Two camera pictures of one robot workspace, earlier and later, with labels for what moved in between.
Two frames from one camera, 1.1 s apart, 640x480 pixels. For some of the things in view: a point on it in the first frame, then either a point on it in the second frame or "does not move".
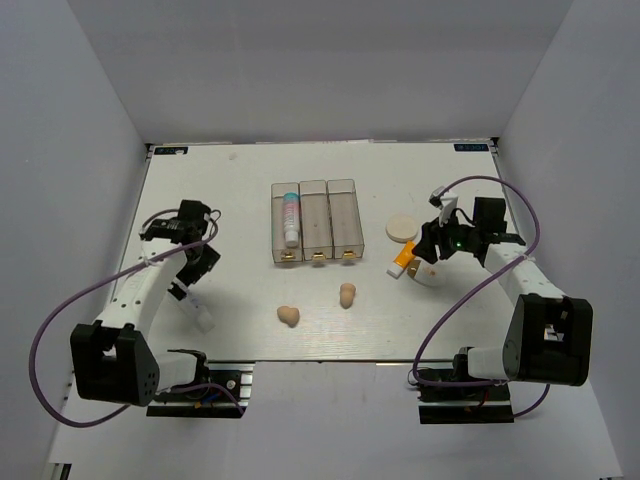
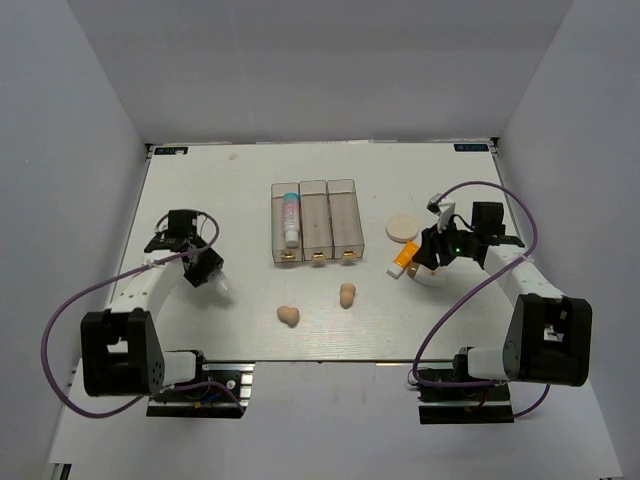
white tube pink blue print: x=291 y=216 does not move
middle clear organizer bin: x=316 y=232 does not move
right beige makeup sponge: x=347 y=294 does not move
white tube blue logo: x=197 y=314 → x=218 y=284
